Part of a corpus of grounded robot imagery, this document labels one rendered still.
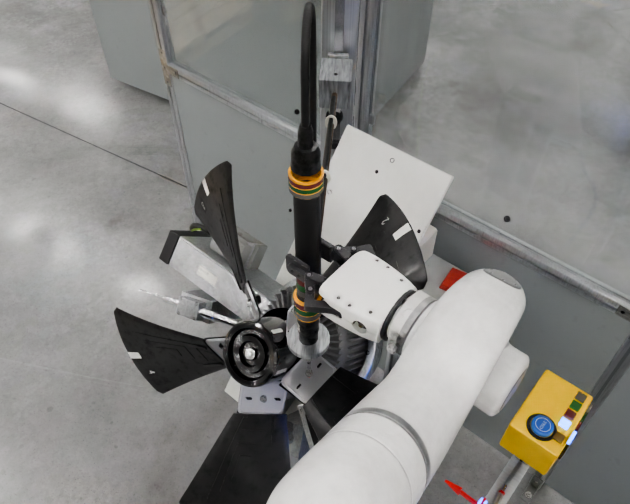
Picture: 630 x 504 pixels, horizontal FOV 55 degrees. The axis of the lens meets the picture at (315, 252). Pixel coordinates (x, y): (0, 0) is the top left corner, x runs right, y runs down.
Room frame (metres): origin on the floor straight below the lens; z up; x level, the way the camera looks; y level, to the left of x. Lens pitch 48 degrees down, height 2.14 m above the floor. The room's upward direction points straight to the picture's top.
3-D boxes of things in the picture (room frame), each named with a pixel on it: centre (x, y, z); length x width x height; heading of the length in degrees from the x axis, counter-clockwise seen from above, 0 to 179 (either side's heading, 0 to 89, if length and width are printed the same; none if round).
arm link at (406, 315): (0.45, -0.12, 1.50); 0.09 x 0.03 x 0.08; 140
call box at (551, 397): (0.55, -0.46, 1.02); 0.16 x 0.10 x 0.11; 140
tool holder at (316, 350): (0.57, 0.01, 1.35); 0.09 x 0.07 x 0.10; 175
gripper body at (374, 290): (0.49, -0.07, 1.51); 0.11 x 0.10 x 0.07; 50
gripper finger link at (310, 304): (0.48, -0.02, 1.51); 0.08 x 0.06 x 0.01; 112
